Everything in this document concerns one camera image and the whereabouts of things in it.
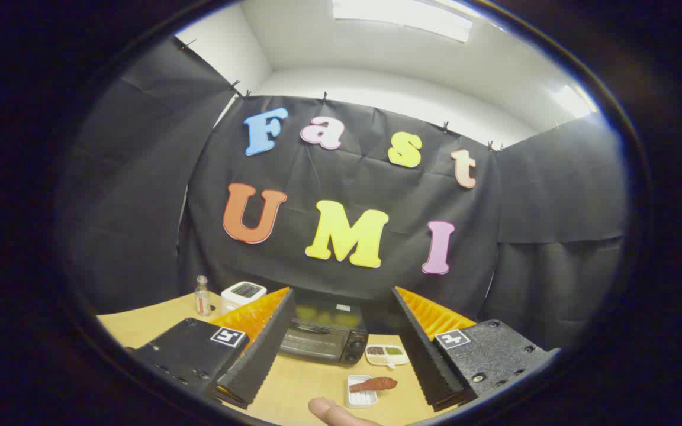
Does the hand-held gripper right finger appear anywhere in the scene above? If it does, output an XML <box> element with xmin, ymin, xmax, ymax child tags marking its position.
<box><xmin>390</xmin><ymin>286</ymin><xmax>561</xmax><ymax>413</ymax></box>

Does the small glass bottle orange label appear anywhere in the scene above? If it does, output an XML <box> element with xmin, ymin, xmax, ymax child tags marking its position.
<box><xmin>194</xmin><ymin>275</ymin><xmax>212</xmax><ymax>317</ymax></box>

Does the red meat steak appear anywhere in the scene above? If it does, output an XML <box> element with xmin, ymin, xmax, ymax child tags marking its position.
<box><xmin>350</xmin><ymin>376</ymin><xmax>398</xmax><ymax>393</ymax></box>

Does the small ceiling light panel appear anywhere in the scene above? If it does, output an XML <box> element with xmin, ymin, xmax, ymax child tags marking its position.
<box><xmin>551</xmin><ymin>85</ymin><xmax>597</xmax><ymax>119</ymax></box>

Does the long ceiling light panel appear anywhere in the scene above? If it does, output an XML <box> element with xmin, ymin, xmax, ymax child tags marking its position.
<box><xmin>332</xmin><ymin>0</ymin><xmax>473</xmax><ymax>43</ymax></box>

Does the black toaster oven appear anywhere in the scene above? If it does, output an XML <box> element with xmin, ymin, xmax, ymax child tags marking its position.
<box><xmin>279</xmin><ymin>290</ymin><xmax>370</xmax><ymax>364</ymax></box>

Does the white ribbed plastic tray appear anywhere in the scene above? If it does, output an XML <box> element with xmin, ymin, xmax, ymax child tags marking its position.
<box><xmin>345</xmin><ymin>374</ymin><xmax>378</xmax><ymax>409</ymax></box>

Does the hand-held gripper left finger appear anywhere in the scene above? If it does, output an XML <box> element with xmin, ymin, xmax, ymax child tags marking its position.
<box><xmin>130</xmin><ymin>287</ymin><xmax>296</xmax><ymax>410</ymax></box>

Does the white divided dish with grains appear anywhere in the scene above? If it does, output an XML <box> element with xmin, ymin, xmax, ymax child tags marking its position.
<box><xmin>365</xmin><ymin>344</ymin><xmax>410</xmax><ymax>369</ymax></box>

